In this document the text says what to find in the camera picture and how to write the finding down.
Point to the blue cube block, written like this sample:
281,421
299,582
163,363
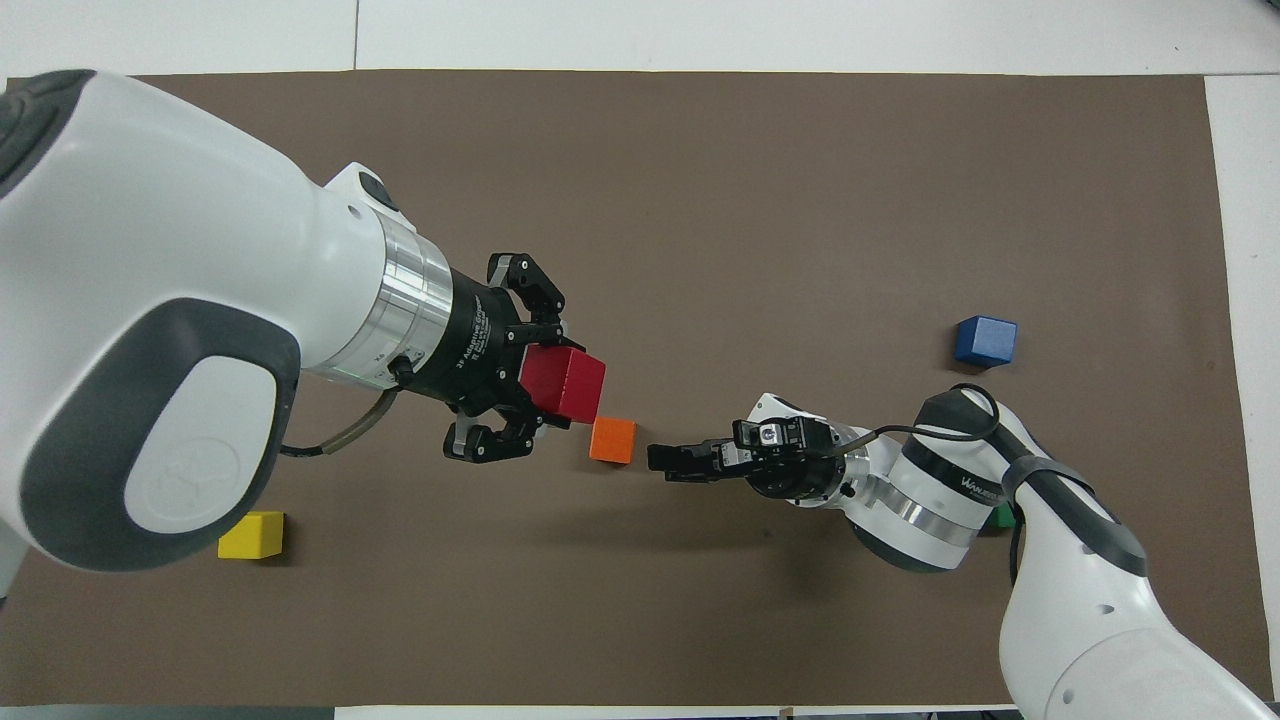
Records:
985,342

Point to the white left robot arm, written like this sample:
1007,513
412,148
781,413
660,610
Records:
180,300

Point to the orange cube block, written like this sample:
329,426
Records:
613,441

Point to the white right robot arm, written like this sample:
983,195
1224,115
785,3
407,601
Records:
1080,600

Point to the yellow cube block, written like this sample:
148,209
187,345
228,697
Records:
250,536

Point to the green cube block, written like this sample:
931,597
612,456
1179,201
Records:
1000,518

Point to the brown table mat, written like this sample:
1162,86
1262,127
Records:
760,200

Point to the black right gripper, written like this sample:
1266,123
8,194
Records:
795,465

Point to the red cube block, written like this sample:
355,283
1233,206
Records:
565,385

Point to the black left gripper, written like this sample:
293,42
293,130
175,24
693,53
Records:
475,345

